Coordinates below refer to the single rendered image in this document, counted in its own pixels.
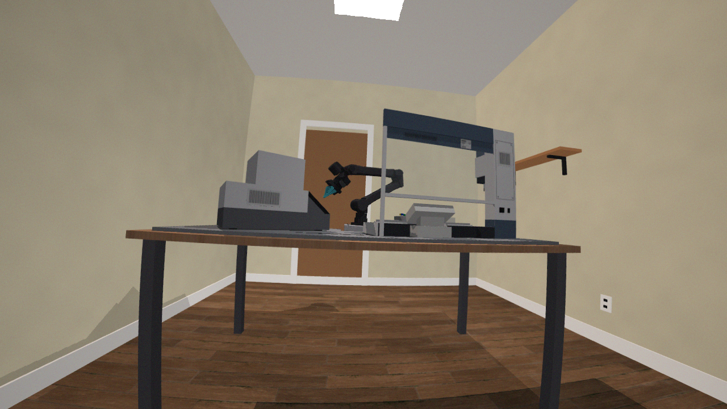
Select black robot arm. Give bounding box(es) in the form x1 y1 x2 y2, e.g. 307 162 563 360
328 162 382 226

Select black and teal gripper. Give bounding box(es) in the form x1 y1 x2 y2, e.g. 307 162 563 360
323 180 342 198

